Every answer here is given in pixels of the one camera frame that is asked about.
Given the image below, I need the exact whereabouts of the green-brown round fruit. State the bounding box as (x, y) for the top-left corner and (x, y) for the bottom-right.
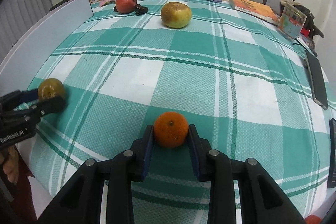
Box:
(38, 78), (66, 101)

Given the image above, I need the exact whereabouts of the bright orange mandarin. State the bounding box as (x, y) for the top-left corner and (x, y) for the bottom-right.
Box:
(153, 111), (189, 148)

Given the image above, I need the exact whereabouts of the person left hand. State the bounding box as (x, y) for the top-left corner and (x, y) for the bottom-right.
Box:
(1, 145), (19, 184)

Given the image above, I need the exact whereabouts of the white board panel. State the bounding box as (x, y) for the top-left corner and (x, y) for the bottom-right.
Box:
(1, 0), (93, 94)

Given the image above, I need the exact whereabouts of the black smartphone near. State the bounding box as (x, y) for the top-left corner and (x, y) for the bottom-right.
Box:
(327, 118), (336, 188)

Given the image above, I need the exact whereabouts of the black smartphone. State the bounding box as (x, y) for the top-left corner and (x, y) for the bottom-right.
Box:
(327, 118), (336, 188)
(305, 50), (328, 110)

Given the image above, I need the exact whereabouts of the black smartphone far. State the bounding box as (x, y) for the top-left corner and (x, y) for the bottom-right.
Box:
(305, 50), (328, 110)

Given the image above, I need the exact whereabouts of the red apple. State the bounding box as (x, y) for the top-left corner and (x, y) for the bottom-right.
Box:
(115, 0), (137, 14)

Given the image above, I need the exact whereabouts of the green white plaid tablecloth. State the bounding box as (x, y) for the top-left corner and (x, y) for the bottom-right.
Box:
(28, 0), (335, 216)

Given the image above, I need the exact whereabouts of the dark dried fruit right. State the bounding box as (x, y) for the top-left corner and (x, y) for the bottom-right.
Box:
(134, 4), (149, 15)

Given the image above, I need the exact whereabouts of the large yellow pear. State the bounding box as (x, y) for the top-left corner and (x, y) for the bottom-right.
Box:
(161, 2), (192, 29)

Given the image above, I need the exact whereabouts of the black bag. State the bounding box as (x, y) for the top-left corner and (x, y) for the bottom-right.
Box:
(280, 0), (325, 57)

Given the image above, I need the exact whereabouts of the clear plastic jar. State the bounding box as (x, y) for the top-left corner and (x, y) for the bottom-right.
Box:
(278, 3), (307, 39)

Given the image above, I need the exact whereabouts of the orange book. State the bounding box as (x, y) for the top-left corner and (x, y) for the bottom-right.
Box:
(229, 0), (278, 26)

